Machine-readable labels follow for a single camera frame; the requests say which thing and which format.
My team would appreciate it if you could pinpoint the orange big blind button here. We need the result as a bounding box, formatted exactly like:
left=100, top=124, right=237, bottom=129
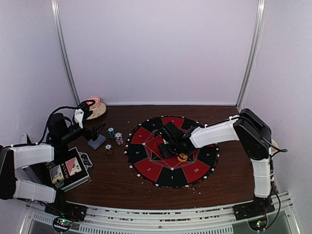
left=177, top=153, right=189, bottom=162

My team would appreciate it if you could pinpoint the blue white poker chip stack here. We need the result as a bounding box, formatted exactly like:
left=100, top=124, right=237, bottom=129
left=114, top=132, right=124, bottom=145

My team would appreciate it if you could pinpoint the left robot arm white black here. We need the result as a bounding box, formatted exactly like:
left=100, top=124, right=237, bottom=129
left=0, top=100, right=105, bottom=221

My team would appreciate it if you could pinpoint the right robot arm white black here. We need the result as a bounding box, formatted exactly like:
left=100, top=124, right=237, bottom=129
left=157, top=109, right=288, bottom=219

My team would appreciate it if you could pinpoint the blue playing card deck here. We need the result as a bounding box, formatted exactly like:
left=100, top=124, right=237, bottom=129
left=88, top=135, right=106, bottom=150

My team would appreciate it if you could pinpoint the green poker chip stack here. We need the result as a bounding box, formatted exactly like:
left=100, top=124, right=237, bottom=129
left=107, top=127, right=115, bottom=139

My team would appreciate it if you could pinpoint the brown poker chip stack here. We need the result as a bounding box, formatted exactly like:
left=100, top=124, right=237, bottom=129
left=105, top=144, right=113, bottom=155

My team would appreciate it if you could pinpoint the round wooden plate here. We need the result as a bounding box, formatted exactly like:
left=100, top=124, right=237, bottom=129
left=87, top=102, right=107, bottom=120

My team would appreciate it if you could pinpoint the red white patterned bowl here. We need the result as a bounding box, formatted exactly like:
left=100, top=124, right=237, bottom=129
left=86, top=96, right=101, bottom=109

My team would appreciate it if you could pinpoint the round red black poker mat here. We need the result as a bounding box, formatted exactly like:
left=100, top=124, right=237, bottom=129
left=124, top=116, right=220, bottom=189

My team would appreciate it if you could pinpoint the aluminium poker case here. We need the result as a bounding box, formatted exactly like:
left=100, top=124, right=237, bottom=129
left=21, top=147, right=94, bottom=192

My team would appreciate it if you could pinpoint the cream ceramic mug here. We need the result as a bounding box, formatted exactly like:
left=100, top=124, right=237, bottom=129
left=271, top=139, right=278, bottom=156

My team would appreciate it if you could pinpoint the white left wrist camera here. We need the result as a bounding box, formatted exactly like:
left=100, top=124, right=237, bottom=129
left=74, top=109, right=84, bottom=129

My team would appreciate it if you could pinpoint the front aluminium rail base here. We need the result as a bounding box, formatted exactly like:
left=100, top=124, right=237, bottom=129
left=19, top=199, right=303, bottom=234

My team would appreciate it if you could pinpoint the left aluminium frame post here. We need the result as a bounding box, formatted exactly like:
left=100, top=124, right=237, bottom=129
left=51, top=0, right=80, bottom=104

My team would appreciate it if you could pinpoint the aluminium frame post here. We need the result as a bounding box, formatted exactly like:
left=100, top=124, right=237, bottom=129
left=51, top=0, right=80, bottom=104
left=236, top=0, right=267, bottom=111

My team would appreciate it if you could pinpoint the right aluminium frame post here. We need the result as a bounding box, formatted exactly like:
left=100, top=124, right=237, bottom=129
left=236, top=0, right=267, bottom=111

